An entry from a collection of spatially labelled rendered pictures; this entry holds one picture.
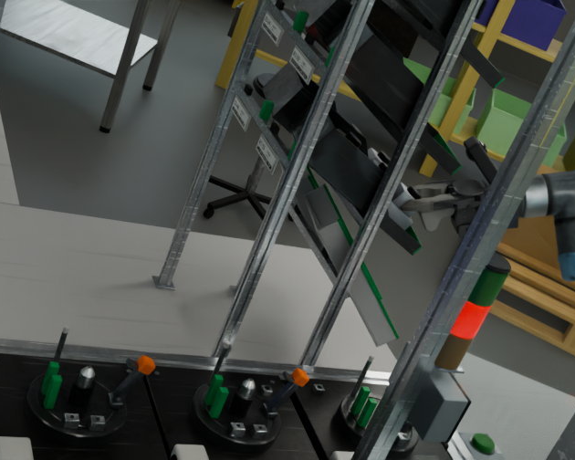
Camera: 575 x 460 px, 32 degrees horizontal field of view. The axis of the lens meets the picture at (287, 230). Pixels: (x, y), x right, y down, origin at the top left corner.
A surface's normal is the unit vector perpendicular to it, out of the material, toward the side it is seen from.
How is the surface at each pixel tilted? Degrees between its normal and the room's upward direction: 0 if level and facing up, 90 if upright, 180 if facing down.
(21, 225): 0
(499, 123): 90
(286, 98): 65
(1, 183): 0
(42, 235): 0
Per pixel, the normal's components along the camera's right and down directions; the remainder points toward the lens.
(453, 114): -0.20, 0.38
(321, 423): 0.35, -0.83
